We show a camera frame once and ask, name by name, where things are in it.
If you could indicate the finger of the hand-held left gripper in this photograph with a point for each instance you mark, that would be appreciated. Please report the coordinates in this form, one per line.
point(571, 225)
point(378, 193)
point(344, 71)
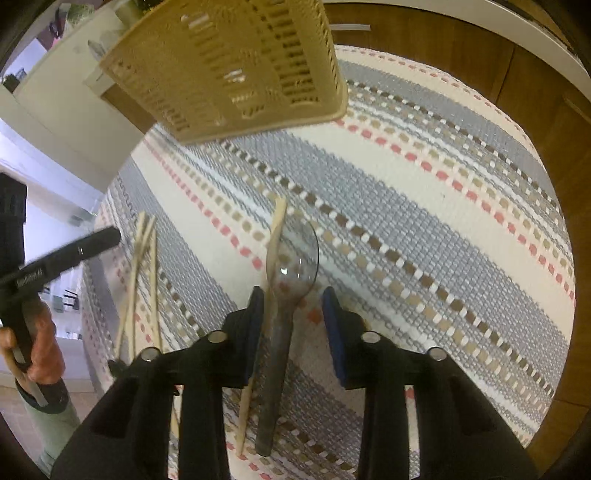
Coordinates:
point(78, 251)

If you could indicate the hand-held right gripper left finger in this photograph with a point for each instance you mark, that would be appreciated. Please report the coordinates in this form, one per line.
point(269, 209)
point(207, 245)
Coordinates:
point(256, 318)

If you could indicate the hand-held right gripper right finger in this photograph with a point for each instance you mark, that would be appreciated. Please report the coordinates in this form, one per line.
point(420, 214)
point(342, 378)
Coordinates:
point(331, 332)

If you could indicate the wooden chopstick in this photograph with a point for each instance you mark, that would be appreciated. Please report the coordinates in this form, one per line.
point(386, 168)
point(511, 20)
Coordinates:
point(154, 295)
point(131, 286)
point(141, 286)
point(276, 230)

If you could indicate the beige plastic utensil basket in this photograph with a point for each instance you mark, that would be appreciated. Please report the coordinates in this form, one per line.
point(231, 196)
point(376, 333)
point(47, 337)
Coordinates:
point(217, 69)

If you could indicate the person's left hand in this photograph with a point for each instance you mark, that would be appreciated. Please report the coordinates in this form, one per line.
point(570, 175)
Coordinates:
point(44, 341)

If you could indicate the dark chair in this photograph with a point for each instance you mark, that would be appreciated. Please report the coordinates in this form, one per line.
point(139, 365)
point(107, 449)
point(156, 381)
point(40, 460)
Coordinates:
point(68, 300)

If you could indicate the white cabinet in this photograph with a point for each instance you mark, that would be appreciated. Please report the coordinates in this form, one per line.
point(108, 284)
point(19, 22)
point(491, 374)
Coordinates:
point(60, 115)

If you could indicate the striped woven table mat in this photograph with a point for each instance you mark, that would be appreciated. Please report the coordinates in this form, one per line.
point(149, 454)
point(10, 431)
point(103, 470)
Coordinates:
point(415, 207)

